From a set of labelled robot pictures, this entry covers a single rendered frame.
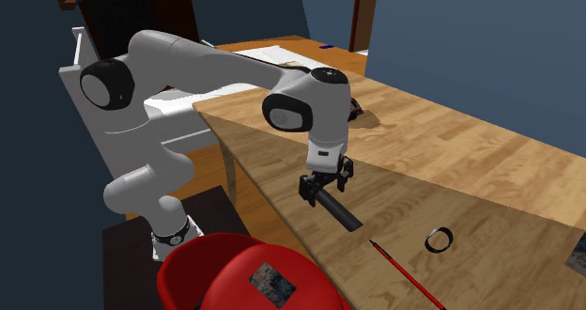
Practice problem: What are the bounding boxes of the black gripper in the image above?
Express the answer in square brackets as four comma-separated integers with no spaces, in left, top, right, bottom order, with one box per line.
[298,156,356,209]

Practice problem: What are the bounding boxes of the black cylinder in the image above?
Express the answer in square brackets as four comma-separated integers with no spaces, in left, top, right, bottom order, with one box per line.
[316,188,364,234]

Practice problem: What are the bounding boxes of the black and red object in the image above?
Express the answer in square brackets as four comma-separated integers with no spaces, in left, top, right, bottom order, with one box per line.
[347,96,365,123]

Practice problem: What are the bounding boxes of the red pen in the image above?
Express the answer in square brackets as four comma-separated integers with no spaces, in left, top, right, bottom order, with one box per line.
[368,239,448,310]

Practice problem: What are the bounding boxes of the wooden table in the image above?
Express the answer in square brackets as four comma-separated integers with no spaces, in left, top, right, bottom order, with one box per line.
[192,34,586,310]

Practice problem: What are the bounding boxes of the white paper sheet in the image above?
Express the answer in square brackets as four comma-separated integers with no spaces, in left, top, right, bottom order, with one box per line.
[230,44,333,75]

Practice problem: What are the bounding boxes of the red chair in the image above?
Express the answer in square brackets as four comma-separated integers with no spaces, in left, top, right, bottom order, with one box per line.
[156,231,354,310]

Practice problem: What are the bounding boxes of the dark brown cabinet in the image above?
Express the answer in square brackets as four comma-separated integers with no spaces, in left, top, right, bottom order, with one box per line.
[152,0,201,45]

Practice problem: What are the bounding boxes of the grey patterned flat object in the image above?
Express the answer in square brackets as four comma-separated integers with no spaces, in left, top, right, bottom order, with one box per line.
[563,230,586,279]

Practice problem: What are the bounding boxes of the black chair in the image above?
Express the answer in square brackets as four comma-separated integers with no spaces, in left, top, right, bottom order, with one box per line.
[77,0,155,61]

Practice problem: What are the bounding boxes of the black ring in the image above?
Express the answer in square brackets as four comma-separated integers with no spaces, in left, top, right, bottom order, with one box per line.
[424,226,455,255]

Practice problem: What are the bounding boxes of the brown wooden door frame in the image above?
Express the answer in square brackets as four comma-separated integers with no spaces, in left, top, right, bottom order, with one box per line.
[347,0,380,54]

